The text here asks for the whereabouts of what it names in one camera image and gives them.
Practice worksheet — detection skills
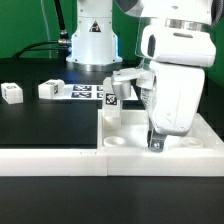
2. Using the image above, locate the white square table top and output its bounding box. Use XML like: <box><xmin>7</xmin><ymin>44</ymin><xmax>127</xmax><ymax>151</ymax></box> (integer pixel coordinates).
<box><xmin>97</xmin><ymin>110</ymin><xmax>224</xmax><ymax>150</ymax></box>

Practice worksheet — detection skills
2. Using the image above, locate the paper sheet with markers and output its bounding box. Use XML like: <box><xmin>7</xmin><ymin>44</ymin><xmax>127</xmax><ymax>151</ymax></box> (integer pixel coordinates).
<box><xmin>53</xmin><ymin>83</ymin><xmax>140</xmax><ymax>101</ymax></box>

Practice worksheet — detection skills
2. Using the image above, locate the thin grey cable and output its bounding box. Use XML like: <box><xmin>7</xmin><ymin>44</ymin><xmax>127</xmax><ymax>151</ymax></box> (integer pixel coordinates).
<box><xmin>40</xmin><ymin>0</ymin><xmax>53</xmax><ymax>60</ymax></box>

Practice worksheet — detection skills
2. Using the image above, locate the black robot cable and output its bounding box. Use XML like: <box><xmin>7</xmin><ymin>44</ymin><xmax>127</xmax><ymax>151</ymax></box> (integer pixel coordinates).
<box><xmin>11</xmin><ymin>0</ymin><xmax>72</xmax><ymax>61</ymax></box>

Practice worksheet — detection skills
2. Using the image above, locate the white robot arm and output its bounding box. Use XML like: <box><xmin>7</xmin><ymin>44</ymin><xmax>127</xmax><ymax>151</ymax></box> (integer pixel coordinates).
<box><xmin>67</xmin><ymin>0</ymin><xmax>224</xmax><ymax>152</ymax></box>

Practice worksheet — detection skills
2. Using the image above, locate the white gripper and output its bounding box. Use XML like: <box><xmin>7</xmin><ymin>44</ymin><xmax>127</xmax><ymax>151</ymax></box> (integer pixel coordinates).
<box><xmin>137</xmin><ymin>61</ymin><xmax>205</xmax><ymax>153</ymax></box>

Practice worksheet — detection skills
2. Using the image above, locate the white L-shaped obstacle fence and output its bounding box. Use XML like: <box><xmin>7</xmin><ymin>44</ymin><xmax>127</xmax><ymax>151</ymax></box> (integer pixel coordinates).
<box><xmin>0</xmin><ymin>112</ymin><xmax>224</xmax><ymax>178</ymax></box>

